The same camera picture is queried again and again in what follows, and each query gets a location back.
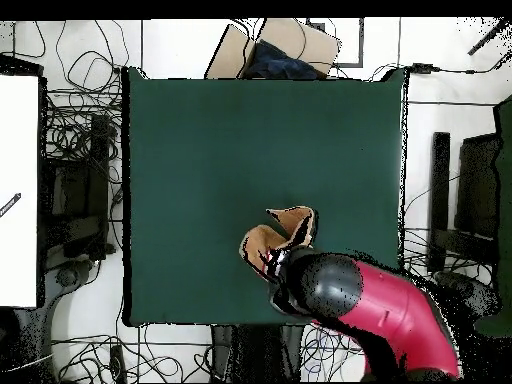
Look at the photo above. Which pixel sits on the tan terry towel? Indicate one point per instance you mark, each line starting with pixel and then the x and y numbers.
pixel 260 240

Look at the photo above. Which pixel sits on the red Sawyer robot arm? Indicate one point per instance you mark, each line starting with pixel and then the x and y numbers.
pixel 392 304

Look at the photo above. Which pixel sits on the white flat panel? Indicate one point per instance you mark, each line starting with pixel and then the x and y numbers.
pixel 18 180

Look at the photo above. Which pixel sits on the dark green table cloth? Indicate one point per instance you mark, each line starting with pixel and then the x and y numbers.
pixel 180 160

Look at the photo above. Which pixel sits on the black power strip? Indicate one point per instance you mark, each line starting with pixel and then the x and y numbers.
pixel 118 364

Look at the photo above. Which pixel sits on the black upright bar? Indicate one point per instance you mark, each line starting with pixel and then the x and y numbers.
pixel 440 180

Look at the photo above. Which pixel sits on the dark blue garment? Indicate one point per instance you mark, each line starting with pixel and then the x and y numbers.
pixel 276 64

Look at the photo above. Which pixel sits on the black wheeled chair base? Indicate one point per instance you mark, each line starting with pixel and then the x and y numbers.
pixel 476 296

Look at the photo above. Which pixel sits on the black chair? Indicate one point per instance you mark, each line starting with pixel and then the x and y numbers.
pixel 76 192
pixel 478 188

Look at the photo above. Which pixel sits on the grey wheeled chair base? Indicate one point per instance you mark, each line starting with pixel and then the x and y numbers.
pixel 64 280

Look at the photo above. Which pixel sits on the open cardboard box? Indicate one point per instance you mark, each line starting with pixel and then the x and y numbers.
pixel 296 36

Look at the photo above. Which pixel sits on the green cloth draped stand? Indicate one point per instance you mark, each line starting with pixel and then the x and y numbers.
pixel 504 200

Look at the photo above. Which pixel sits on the black power adapter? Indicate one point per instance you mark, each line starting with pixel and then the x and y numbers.
pixel 422 68

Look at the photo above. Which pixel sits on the black slanted pole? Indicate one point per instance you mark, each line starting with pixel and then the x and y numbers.
pixel 490 36

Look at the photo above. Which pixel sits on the dark rectangular frame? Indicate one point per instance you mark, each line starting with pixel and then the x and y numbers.
pixel 352 64

